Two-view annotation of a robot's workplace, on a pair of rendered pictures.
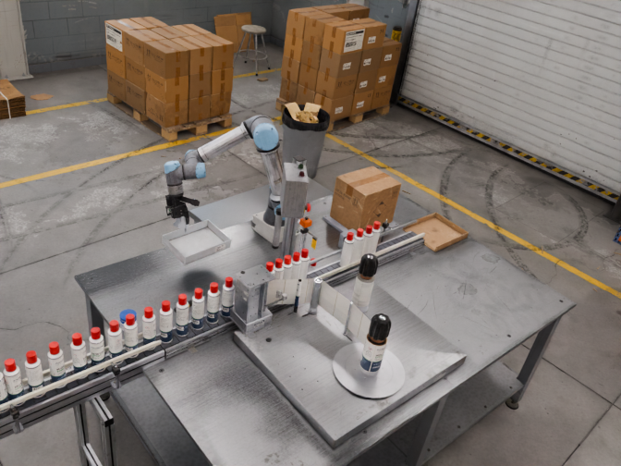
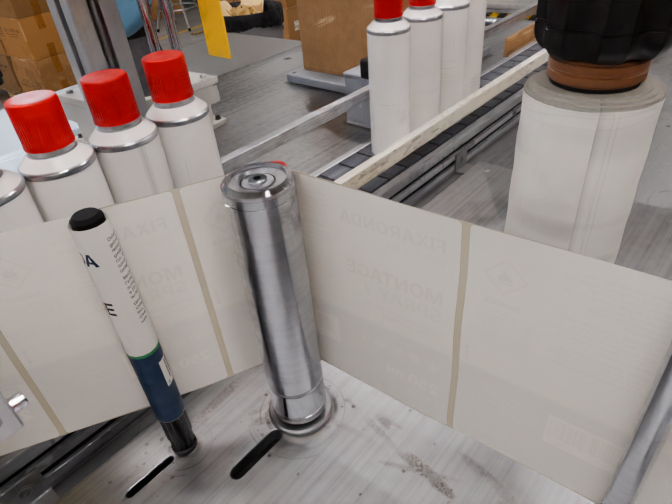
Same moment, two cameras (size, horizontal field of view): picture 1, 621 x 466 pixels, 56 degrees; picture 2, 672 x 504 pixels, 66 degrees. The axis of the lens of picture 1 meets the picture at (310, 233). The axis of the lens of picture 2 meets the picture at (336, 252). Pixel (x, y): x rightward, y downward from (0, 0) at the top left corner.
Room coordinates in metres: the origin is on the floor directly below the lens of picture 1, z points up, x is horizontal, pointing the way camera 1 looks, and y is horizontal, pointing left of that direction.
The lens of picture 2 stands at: (1.85, -0.10, 1.19)
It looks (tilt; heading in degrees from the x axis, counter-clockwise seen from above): 36 degrees down; 359
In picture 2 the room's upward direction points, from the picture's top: 6 degrees counter-clockwise
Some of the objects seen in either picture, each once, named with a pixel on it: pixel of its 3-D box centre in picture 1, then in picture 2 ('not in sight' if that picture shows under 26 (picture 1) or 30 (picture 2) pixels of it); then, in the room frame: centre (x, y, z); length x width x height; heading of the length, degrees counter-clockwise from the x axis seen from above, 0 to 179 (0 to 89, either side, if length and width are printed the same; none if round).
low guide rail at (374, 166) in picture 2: (357, 262); (435, 126); (2.50, -0.26, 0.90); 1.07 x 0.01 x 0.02; 135
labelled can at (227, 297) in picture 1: (227, 297); not in sight; (1.98, 0.31, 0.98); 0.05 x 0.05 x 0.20
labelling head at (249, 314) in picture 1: (252, 299); not in sight; (1.96, 0.20, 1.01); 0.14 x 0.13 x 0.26; 135
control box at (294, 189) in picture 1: (293, 190); not in sight; (2.30, 0.10, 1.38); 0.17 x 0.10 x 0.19; 10
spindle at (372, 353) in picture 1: (375, 344); not in sight; (1.77, -0.33, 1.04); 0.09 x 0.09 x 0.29
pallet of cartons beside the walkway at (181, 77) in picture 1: (168, 74); (45, 30); (5.99, 1.75, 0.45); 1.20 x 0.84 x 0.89; 50
